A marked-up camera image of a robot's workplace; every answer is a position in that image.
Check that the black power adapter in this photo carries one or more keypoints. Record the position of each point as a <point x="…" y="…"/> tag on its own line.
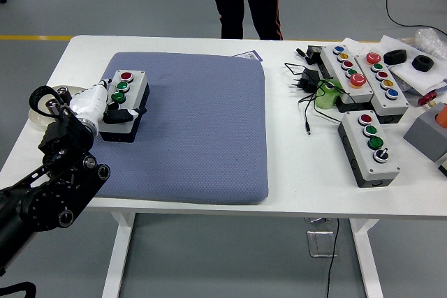
<point x="310" y="77"/>

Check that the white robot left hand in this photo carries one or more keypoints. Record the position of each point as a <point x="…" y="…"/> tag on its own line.
<point x="89" y="104"/>

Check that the white table leg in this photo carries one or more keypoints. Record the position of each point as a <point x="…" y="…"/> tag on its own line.
<point x="118" y="252"/>
<point x="366" y="259"/>

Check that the orange cylinder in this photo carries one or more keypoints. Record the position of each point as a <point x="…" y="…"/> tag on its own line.
<point x="443" y="116"/>

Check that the green cylinder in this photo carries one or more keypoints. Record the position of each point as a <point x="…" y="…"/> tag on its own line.
<point x="324" y="99"/>

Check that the clear plastic bag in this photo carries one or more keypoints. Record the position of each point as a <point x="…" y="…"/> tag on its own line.
<point x="431" y="41"/>

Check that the grey four-control button box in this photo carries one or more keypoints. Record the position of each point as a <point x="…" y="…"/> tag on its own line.
<point x="356" y="144"/>
<point x="138" y="78"/>

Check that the grey block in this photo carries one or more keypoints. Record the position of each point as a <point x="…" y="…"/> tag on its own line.
<point x="424" y="134"/>

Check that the grey five-button box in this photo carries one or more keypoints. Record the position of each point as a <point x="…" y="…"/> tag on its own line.
<point x="335" y="64"/>
<point x="398" y="106"/>

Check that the clear floor plate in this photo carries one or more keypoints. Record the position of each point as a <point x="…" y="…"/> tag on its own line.
<point x="317" y="242"/>

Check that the small black device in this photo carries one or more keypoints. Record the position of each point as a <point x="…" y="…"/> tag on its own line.
<point x="314" y="52"/>

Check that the blue-grey textured mat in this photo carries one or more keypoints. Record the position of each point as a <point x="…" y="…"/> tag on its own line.
<point x="195" y="130"/>

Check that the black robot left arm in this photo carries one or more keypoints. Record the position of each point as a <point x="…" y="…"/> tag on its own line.
<point x="52" y="200"/>

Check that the purple label card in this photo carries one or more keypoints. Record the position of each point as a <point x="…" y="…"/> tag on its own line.
<point x="251" y="55"/>

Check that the white paper sheet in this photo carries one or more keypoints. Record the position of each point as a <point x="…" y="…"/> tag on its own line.
<point x="412" y="76"/>

